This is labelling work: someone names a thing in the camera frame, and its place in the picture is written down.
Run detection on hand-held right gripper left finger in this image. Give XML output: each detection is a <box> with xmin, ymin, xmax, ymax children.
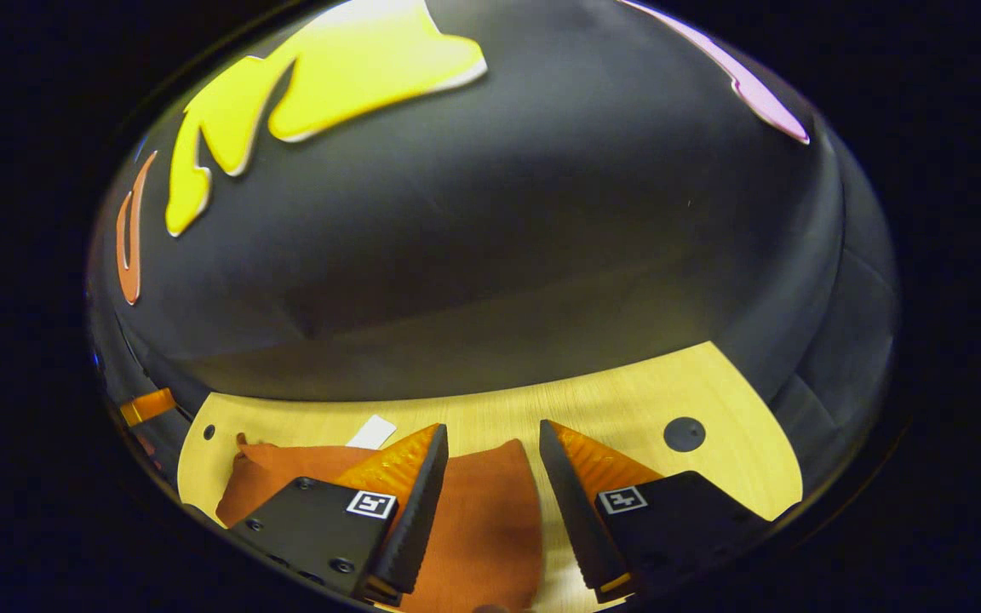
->
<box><xmin>231</xmin><ymin>423</ymin><xmax>450</xmax><ymax>607</ymax></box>

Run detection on orange button shirt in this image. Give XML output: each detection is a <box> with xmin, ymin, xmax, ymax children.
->
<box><xmin>216</xmin><ymin>415</ymin><xmax>544</xmax><ymax>613</ymax></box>

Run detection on black backdrop cloth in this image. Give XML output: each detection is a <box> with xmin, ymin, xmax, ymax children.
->
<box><xmin>86</xmin><ymin>0</ymin><xmax>898</xmax><ymax>522</ymax></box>

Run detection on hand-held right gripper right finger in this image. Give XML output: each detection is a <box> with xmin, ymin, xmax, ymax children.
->
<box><xmin>539</xmin><ymin>419</ymin><xmax>772</xmax><ymax>604</ymax></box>

